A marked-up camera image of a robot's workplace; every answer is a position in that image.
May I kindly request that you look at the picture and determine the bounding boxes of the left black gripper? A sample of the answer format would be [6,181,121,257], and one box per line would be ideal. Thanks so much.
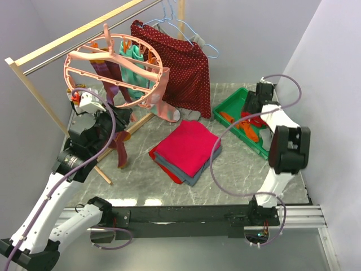
[90,101,133,155]

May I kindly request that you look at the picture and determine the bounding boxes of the purple orange striped sock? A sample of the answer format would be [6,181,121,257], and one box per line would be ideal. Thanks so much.
[108,130,131,150]

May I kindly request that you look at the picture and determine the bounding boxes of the pink round clip hanger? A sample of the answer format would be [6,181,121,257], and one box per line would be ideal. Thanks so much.
[64,24,165,110]

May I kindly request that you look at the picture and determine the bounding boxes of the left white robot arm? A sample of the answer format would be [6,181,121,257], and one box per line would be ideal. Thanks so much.
[1,103,132,270]

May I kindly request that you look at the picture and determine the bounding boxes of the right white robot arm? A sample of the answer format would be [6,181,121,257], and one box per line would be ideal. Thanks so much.
[241,80,311,225]

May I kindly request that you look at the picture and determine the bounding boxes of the red sock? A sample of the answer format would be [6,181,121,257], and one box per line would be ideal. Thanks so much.
[241,111,267,128]

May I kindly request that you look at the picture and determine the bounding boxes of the green plastic tray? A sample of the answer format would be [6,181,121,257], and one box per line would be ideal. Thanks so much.
[213,88,268,160]

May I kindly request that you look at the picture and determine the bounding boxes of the orange sock in tray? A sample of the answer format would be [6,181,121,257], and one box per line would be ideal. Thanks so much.
[219,111,259,143]

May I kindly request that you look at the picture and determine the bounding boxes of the grey sock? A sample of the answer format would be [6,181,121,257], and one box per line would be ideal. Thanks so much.
[259,128,273,151]

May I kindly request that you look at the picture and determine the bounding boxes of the red folded towel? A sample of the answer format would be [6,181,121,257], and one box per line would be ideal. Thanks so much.
[148,146,183,185]

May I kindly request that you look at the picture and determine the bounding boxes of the maroon purple hanging sock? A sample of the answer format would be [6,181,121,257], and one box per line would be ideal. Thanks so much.
[90,60,132,105]

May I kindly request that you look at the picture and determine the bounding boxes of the white blue hanging sock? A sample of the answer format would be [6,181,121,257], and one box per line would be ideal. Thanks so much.
[146,67,181,123]

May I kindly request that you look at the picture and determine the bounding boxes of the teal hanging sock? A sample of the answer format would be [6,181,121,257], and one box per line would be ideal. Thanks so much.
[119,40,151,100]

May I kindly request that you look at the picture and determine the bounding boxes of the dark red dotted cloth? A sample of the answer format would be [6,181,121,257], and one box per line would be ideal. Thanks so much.
[130,20,212,119]

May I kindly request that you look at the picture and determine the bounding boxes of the grey cloth under dress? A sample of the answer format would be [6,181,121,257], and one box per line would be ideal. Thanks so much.
[180,108,201,121]

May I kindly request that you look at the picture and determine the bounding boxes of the grey folded towel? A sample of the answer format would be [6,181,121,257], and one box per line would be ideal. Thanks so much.
[155,151,210,187]

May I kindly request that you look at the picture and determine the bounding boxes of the metal hanging rod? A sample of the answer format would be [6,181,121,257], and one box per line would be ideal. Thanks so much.
[22,0,164,76]

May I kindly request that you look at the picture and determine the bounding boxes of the black base beam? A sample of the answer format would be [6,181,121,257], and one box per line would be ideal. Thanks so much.
[99,204,280,238]

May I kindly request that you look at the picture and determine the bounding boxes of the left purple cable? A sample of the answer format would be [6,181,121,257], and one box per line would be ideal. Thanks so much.
[2,88,133,269]

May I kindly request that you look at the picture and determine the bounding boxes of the purple cable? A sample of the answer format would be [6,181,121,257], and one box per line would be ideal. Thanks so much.
[210,74,303,249]
[2,88,133,269]

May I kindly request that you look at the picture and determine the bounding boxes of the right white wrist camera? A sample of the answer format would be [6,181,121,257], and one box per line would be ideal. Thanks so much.
[259,77,274,85]

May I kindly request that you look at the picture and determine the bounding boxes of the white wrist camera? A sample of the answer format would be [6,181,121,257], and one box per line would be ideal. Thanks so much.
[259,77,274,85]
[67,90,106,115]

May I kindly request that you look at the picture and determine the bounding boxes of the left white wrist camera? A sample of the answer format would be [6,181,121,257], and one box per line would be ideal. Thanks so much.
[67,90,106,115]

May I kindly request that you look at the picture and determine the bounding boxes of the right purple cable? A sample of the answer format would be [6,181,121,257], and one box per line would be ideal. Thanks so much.
[210,74,303,249]

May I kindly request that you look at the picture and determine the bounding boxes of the wooden clothes rack frame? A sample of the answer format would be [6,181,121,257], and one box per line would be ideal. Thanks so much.
[4,0,186,186]

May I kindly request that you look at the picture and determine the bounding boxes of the blue wire hanger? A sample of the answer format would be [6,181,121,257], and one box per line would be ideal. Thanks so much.
[139,1,219,59]

